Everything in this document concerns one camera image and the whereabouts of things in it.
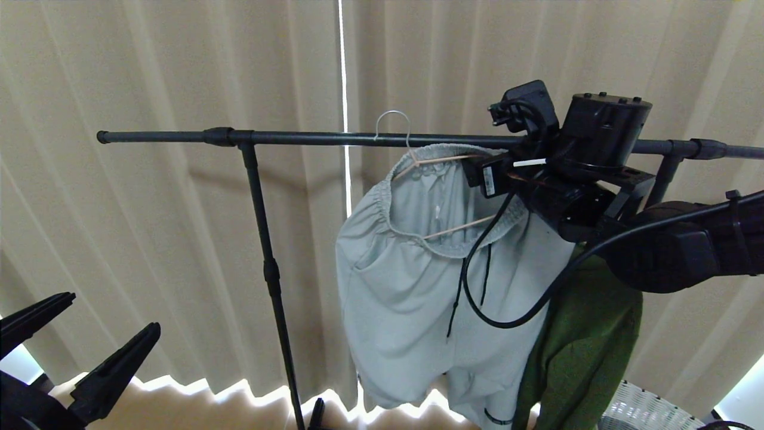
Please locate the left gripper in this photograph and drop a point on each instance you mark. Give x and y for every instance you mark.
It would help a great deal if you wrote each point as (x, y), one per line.
(30, 409)

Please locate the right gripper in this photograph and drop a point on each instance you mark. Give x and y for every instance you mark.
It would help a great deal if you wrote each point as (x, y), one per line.
(567, 209)

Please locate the green long-sleeved shirt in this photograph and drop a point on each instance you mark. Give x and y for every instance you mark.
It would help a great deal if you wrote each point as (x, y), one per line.
(591, 346)

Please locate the pink clothes hanger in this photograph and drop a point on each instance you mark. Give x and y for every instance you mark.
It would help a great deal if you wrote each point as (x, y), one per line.
(436, 160)

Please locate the pale grey garment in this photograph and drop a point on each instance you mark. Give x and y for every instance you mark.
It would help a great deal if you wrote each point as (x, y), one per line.
(394, 298)

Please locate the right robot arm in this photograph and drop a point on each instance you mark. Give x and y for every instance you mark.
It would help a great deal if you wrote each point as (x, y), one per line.
(686, 251)

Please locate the white laundry basket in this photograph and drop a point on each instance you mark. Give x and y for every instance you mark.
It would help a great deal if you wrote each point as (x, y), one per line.
(644, 409)

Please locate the black clothes rack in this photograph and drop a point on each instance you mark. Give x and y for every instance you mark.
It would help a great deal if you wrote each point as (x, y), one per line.
(268, 138)

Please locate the beige curtain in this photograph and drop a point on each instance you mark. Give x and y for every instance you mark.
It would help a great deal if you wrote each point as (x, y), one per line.
(149, 239)

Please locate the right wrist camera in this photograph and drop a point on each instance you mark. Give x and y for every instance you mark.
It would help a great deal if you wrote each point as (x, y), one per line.
(531, 104)

